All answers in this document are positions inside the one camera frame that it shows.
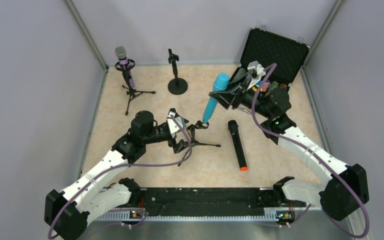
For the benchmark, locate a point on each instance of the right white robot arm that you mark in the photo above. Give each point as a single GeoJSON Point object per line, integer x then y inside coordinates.
{"type": "Point", "coordinates": [343, 188]}

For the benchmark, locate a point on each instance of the black microphone orange end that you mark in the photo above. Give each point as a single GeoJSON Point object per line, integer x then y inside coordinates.
{"type": "Point", "coordinates": [237, 144]}

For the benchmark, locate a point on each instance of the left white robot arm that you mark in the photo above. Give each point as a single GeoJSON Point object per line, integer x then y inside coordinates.
{"type": "Point", "coordinates": [68, 212]}

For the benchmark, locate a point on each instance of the light blue microphone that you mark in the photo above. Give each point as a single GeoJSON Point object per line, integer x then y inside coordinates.
{"type": "Point", "coordinates": [220, 84]}

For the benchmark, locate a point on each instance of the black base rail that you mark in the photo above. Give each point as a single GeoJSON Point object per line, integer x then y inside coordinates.
{"type": "Point", "coordinates": [214, 204]}

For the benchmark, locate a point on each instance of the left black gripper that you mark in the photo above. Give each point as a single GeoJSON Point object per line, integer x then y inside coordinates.
{"type": "Point", "coordinates": [173, 138]}

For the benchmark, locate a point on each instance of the black poker chip case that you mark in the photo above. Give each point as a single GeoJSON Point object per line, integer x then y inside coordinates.
{"type": "Point", "coordinates": [267, 48]}

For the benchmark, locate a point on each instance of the black tripod clip stand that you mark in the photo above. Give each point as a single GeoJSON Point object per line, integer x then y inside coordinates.
{"type": "Point", "coordinates": [191, 131]}

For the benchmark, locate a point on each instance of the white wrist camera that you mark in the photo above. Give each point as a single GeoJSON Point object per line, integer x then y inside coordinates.
{"type": "Point", "coordinates": [173, 127]}
{"type": "Point", "coordinates": [256, 71]}

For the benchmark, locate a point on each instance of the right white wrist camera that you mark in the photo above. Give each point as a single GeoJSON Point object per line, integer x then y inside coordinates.
{"type": "Point", "coordinates": [256, 71]}

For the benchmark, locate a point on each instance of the black round-base mic stand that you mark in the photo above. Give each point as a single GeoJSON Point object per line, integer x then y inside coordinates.
{"type": "Point", "coordinates": [176, 86]}

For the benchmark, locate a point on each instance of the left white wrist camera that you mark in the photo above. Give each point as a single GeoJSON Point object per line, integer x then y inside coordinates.
{"type": "Point", "coordinates": [173, 127]}

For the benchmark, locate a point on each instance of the purple glitter microphone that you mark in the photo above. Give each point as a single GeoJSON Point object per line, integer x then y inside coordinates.
{"type": "Point", "coordinates": [125, 65]}

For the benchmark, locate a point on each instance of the tripod stand with shock mount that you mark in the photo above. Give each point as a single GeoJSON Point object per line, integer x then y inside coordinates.
{"type": "Point", "coordinates": [133, 93]}

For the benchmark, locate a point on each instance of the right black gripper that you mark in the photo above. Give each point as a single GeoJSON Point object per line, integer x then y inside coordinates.
{"type": "Point", "coordinates": [235, 98]}

